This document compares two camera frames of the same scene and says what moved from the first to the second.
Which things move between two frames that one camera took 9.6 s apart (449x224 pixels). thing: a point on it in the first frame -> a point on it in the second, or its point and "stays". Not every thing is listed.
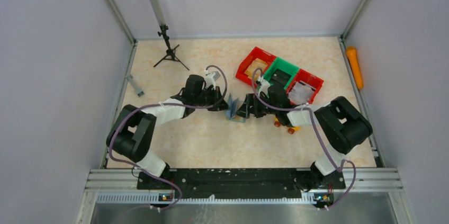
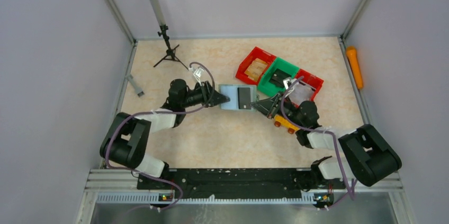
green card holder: [230, 113] -> [241, 96]
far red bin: [256, 53] stays
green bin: [283, 65] stays
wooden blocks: [256, 63] stays
